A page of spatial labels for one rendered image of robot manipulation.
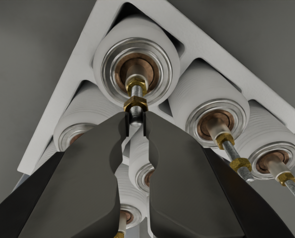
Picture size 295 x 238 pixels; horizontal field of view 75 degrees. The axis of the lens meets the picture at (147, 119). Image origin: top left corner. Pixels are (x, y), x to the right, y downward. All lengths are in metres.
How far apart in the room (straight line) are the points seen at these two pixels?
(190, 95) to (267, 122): 0.14
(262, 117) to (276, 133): 0.04
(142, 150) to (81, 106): 0.11
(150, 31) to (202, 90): 0.09
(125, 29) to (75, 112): 0.12
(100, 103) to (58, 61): 0.25
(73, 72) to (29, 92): 0.28
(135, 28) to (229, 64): 0.16
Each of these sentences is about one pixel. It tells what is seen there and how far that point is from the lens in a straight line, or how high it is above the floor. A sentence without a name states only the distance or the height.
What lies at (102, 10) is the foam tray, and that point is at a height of 0.18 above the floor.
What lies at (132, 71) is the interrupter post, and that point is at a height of 0.27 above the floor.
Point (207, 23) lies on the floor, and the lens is 0.47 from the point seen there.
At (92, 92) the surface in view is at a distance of 0.30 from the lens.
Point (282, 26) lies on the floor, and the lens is 0.55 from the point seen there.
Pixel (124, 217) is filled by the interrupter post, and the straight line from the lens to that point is 0.38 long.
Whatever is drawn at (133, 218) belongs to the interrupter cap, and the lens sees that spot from 0.39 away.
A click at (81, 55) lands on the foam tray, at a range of 0.29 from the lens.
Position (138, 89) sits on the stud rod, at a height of 0.30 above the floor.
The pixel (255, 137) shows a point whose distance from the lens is 0.31.
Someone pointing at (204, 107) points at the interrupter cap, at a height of 0.25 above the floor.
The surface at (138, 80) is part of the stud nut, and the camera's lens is 0.17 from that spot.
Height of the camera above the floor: 0.45
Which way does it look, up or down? 58 degrees down
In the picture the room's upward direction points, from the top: 176 degrees clockwise
